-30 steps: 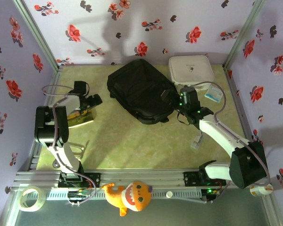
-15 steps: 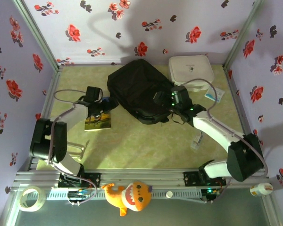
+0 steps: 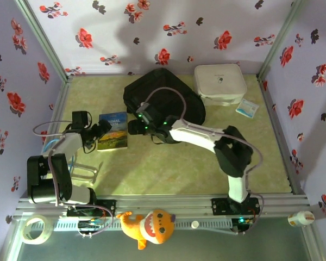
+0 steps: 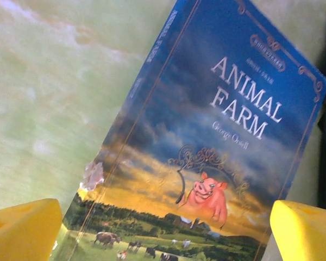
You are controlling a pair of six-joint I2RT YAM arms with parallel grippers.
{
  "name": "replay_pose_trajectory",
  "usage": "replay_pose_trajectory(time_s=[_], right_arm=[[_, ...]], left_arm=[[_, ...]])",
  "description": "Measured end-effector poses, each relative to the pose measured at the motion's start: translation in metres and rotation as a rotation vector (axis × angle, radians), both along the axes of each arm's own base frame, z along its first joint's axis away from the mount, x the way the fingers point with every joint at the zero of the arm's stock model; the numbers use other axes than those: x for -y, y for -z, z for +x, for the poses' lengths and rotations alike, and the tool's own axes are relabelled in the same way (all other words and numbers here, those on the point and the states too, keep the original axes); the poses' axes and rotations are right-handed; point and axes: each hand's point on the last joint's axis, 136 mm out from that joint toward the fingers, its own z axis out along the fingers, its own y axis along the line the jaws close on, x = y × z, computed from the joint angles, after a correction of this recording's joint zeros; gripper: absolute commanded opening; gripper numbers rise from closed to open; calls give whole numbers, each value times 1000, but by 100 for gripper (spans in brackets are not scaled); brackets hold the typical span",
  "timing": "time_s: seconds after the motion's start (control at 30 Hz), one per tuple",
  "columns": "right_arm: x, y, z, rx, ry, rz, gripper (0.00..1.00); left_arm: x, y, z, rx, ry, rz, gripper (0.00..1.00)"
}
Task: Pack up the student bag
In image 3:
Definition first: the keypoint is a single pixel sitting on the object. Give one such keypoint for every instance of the blue landscape cover book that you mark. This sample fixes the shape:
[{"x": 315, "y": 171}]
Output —
[{"x": 115, "y": 136}]

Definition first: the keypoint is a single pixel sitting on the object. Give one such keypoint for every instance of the black backpack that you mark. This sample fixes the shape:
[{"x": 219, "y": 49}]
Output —
[{"x": 187, "y": 106}]

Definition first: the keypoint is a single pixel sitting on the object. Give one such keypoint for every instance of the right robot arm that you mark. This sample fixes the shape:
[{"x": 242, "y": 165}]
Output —
[{"x": 195, "y": 133}]

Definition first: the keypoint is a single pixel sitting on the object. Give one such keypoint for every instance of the clear plastic stand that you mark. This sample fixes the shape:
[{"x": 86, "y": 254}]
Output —
[{"x": 93, "y": 174}]

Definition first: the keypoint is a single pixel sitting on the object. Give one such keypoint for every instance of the white zip case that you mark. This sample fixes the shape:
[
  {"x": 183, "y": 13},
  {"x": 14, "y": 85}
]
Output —
[{"x": 220, "y": 81}]

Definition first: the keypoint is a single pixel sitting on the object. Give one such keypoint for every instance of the small controller board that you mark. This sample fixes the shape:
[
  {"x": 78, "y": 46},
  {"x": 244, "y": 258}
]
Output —
[
  {"x": 243, "y": 222},
  {"x": 91, "y": 223}
]

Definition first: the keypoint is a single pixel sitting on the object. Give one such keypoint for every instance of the white and blue packet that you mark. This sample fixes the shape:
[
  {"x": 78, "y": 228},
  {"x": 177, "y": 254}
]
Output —
[{"x": 247, "y": 108}]

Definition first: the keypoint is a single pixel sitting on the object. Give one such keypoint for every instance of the clear tape roll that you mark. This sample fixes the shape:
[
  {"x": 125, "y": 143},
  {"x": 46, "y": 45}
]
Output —
[{"x": 47, "y": 227}]

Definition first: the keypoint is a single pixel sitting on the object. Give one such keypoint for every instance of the orange shark plush toy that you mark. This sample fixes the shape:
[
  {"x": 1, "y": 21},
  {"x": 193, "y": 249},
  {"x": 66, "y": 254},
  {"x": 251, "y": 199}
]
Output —
[{"x": 152, "y": 227}]

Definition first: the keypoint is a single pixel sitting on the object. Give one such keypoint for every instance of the small white round cap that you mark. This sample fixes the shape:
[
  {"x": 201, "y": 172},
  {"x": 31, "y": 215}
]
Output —
[{"x": 195, "y": 224}]

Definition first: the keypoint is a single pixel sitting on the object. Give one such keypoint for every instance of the white bottle orange label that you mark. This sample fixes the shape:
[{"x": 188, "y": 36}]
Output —
[{"x": 300, "y": 218}]

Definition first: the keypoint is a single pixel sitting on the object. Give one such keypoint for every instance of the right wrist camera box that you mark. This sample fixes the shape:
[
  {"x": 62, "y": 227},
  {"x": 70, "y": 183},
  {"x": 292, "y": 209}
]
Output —
[{"x": 144, "y": 108}]

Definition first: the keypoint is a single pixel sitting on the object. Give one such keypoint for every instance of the aluminium side rail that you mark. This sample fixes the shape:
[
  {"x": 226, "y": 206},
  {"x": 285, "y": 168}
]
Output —
[
  {"x": 271, "y": 114},
  {"x": 60, "y": 103}
]

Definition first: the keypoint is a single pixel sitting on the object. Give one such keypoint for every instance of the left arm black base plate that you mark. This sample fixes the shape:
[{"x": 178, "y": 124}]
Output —
[{"x": 106, "y": 206}]

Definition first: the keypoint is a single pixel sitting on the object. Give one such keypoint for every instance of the long aluminium base rail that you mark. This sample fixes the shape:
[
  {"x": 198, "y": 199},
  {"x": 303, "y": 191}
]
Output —
[{"x": 165, "y": 202}]

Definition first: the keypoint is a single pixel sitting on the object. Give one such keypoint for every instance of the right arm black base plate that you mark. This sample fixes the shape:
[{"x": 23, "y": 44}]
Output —
[{"x": 220, "y": 206}]

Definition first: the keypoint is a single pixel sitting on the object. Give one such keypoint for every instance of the aluminium corner post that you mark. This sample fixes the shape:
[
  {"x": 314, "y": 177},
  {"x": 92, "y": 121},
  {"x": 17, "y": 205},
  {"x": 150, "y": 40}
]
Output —
[
  {"x": 42, "y": 38},
  {"x": 279, "y": 40}
]

